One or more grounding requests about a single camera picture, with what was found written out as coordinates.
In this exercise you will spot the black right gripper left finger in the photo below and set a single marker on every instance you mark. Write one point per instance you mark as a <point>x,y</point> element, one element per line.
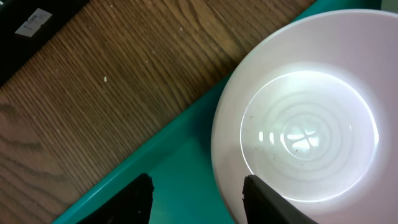
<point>132,204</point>

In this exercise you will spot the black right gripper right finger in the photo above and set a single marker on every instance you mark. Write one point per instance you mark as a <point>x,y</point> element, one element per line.
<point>262,204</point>

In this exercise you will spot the pink small bowl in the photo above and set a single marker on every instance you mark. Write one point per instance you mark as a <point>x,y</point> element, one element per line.
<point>312,111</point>

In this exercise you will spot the black waste tray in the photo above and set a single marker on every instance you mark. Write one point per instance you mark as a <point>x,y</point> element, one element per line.
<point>26,25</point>

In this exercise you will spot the teal serving tray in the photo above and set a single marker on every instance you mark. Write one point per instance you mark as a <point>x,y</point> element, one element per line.
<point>178,161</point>

